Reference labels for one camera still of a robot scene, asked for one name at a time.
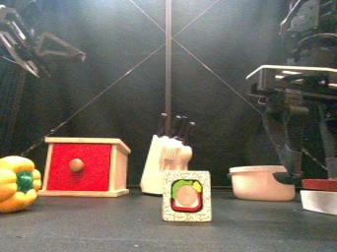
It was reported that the red and white nigiri toy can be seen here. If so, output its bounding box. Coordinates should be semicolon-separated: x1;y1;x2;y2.
299;178;337;217

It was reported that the white toy knife block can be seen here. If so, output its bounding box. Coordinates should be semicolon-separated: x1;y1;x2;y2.
138;134;196;196

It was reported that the red drawer with wooden knob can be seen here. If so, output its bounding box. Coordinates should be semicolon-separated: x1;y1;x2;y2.
46;143;114;192

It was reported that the black toy knife handle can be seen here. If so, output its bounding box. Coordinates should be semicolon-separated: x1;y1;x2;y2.
182;121;198;146
155;112;169;138
177;115;190;140
170;114;184;139

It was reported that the wooden drawer box casing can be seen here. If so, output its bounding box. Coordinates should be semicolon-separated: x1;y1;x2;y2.
39;136;131;198

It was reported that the white plastic bowl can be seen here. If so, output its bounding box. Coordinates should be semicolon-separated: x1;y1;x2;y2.
228;164;297;202

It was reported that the square toy sushi roll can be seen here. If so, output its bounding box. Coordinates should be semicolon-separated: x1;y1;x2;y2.
161;169;213;222

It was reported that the thin diagonal brace wire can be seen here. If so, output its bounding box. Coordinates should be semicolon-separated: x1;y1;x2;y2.
20;0;221;157
127;0;265;115

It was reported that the yellow toy bell pepper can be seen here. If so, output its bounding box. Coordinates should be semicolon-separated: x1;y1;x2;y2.
0;155;43;215

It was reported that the vertical metal frame pole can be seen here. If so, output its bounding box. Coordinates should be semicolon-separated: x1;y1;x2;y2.
164;0;174;136

